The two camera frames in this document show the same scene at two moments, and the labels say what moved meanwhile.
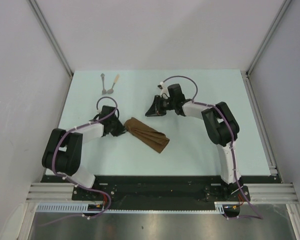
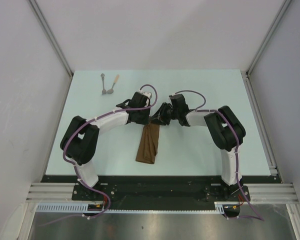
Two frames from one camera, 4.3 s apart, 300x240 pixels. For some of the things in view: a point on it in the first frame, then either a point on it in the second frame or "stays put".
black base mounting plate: [160, 192] stays put
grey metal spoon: [103, 92] stays put
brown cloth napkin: [156, 141] -> [148, 148]
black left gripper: [121, 129] -> [145, 120]
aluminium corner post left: [52, 40] stays put
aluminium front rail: [258, 192] stays put
